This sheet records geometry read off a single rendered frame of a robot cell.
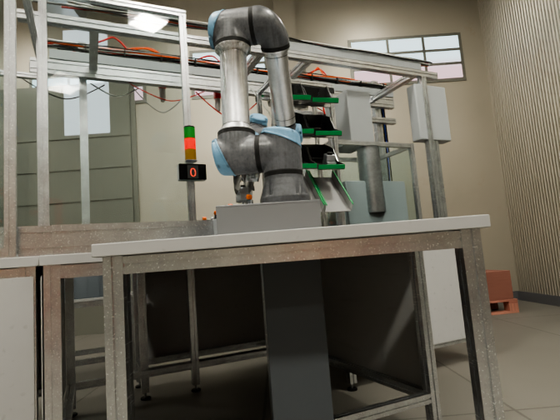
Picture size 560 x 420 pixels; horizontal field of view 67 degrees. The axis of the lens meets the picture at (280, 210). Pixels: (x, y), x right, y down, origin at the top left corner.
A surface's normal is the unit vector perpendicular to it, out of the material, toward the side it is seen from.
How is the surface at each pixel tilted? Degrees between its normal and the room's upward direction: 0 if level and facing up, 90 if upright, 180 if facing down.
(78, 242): 90
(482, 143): 90
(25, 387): 90
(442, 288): 90
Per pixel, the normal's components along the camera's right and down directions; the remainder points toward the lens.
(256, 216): 0.00, -0.12
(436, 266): 0.41, -0.14
